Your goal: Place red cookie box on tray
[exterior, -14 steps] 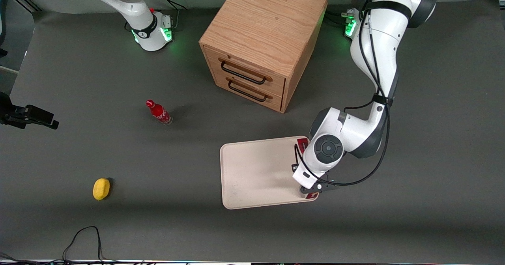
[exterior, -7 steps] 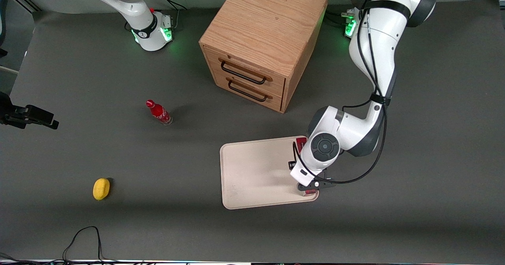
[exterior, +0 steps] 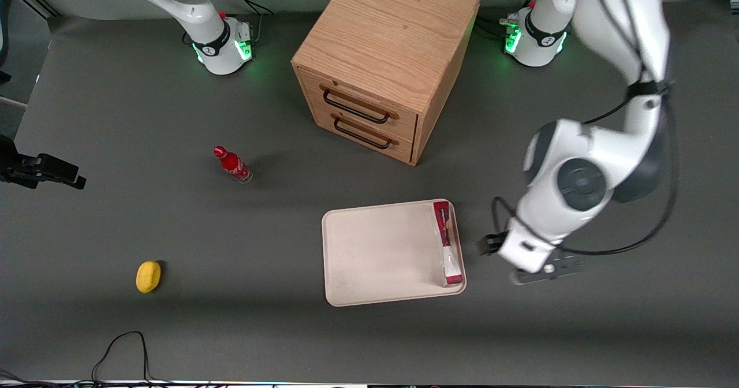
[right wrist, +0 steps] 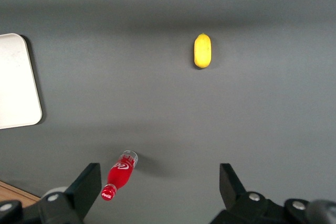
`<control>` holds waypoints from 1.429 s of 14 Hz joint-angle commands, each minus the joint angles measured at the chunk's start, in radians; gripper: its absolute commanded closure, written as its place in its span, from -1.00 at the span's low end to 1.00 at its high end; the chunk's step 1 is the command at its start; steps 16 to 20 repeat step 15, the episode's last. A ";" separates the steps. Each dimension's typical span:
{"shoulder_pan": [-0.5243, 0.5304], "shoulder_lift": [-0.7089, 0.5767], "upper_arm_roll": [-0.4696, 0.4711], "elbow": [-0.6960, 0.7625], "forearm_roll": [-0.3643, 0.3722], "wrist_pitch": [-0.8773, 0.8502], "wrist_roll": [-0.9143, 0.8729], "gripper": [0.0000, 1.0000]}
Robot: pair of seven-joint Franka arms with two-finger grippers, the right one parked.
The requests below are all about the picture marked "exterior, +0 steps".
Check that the wooden drawer cabinet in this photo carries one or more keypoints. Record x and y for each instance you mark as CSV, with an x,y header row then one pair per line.
x,y
392,36

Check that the wooden drawer front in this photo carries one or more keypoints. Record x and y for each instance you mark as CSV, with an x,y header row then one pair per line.
x,y
398,114
404,144

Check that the black stand at edge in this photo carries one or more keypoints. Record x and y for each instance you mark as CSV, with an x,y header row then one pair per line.
x,y
4,24

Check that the cream plastic tray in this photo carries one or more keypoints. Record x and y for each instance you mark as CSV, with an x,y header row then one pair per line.
x,y
381,255

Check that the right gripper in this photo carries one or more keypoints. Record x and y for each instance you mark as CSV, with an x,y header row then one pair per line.
x,y
23,168

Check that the red cookie box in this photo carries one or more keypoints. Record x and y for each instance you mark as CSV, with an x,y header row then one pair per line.
x,y
447,249

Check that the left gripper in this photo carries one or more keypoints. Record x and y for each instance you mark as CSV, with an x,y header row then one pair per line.
x,y
491,244

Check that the red cola bottle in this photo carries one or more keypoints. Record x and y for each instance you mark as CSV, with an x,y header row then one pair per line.
x,y
234,164

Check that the yellow lemon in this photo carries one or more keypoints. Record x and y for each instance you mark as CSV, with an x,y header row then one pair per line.
x,y
148,276

